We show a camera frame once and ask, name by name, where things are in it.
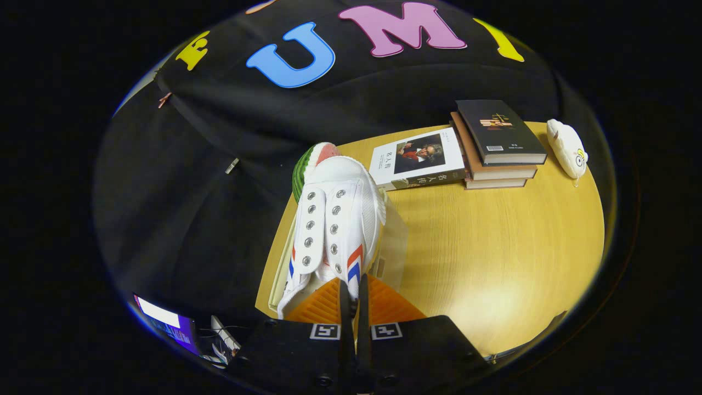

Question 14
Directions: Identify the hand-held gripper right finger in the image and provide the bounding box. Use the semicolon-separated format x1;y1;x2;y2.
356;273;491;395

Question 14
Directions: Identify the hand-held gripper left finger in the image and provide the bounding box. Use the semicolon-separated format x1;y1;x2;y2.
226;277;356;395

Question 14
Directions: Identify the cream fabric storage box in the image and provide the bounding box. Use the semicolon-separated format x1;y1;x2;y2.
268;187;409;313

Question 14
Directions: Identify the white striped canvas shoe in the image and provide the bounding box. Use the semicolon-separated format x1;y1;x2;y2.
276;156;387;320

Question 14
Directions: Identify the white laptop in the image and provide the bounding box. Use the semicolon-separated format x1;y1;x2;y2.
210;315;242;353

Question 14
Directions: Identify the watermelon slice plush pillow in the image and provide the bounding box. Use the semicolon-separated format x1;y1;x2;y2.
292;142;341;204

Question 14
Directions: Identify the white portrait cover book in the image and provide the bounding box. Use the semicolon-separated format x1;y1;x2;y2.
369;127;467;191

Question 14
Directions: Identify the black backdrop cloth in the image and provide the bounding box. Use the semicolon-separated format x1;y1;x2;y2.
92;0;582;330

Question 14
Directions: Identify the black cover book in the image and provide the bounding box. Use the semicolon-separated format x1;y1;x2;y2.
455;99;548;166

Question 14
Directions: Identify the white plush toy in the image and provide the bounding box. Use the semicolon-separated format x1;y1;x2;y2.
547;119;589;180

